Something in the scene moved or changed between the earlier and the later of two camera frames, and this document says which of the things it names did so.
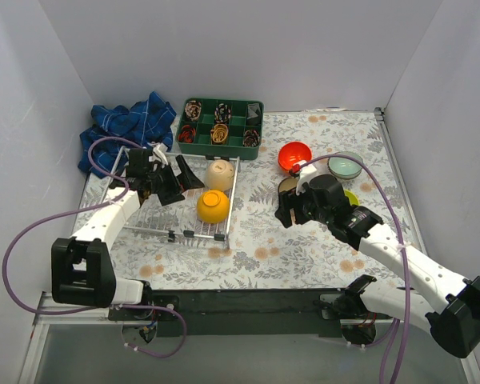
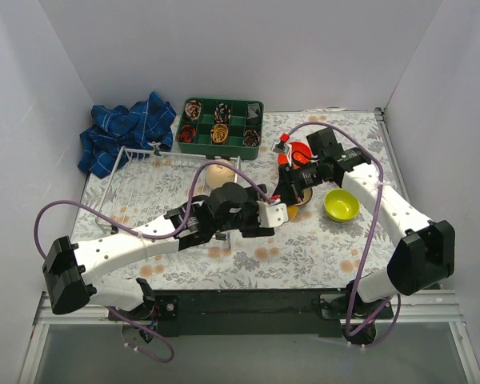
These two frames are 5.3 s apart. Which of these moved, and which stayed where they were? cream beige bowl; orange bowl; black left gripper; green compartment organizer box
Moved: black left gripper
Stayed: orange bowl; cream beige bowl; green compartment organizer box
